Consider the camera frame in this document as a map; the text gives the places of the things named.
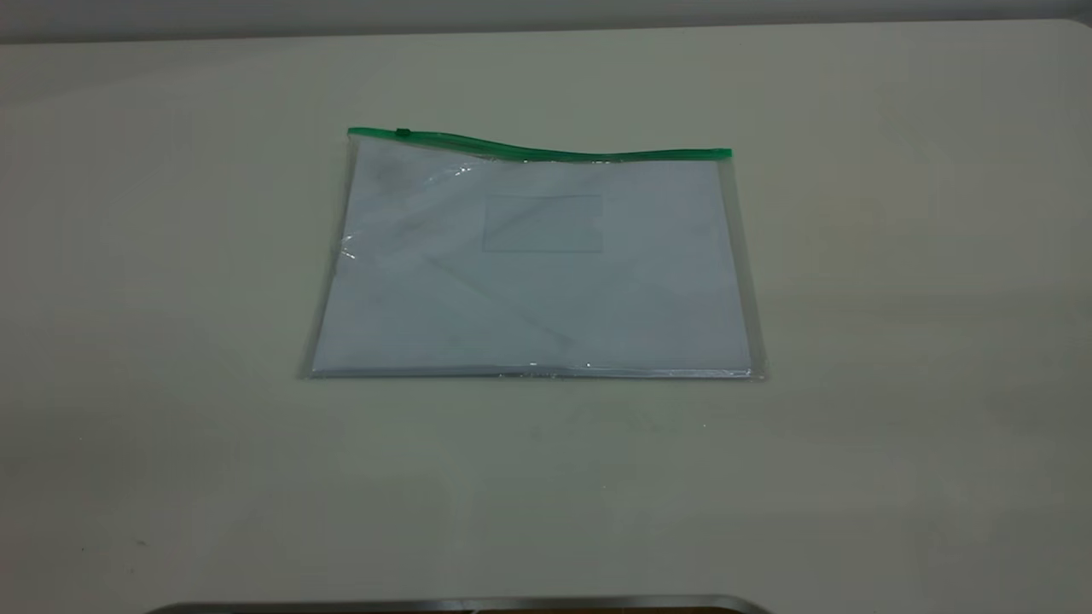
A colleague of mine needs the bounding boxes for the clear plastic zipper bag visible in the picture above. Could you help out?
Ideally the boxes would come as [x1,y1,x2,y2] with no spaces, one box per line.
[300,126,767,381]

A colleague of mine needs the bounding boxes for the grey metal base edge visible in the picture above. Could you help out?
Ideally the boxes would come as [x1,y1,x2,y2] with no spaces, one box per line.
[145,594,773,614]

